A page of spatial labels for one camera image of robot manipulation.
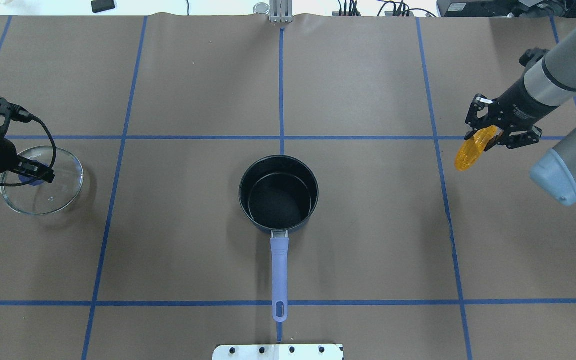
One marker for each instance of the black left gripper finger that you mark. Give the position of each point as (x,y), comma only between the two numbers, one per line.
(29,170)

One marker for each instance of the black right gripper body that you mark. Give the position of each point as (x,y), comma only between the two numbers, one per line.
(519,104)

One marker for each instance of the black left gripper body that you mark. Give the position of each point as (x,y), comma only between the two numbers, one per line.
(4,158)

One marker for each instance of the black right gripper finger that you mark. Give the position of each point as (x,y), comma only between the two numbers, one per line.
(514,141)
(482,113)

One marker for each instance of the glass lid blue knob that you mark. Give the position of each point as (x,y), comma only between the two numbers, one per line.
(43,198)

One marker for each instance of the yellow toy corn cob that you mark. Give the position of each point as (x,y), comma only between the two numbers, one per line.
(473,148)

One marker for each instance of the dark blue saucepan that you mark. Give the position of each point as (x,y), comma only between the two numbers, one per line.
(279,194)

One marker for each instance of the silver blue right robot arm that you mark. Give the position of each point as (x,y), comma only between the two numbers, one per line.
(552,82)

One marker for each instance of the small black device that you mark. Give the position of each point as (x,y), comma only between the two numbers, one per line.
(99,6)

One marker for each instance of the small metal cup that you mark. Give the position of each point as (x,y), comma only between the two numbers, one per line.
(261,8)

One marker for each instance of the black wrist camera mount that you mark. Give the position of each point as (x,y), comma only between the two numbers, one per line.
(532,56)

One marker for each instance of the aluminium frame post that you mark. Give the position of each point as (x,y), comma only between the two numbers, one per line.
(281,11)

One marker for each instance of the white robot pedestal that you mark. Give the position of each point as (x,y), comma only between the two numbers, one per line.
(279,352)

